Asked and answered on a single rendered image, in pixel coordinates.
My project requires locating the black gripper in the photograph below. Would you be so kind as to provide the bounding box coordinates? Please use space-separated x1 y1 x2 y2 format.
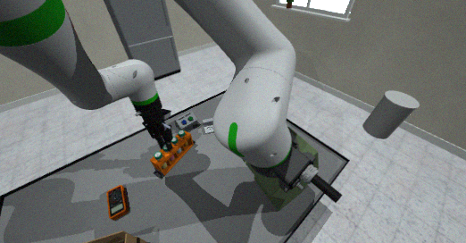
142 110 173 152

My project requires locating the orange handheld multimeter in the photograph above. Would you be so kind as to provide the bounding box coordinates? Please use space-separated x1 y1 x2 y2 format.
107 185 129 221

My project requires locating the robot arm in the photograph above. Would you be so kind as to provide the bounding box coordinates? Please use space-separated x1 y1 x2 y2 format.
0 0 342 203

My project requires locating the white button panel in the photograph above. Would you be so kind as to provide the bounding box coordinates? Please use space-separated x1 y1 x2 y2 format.
175 111 199 132

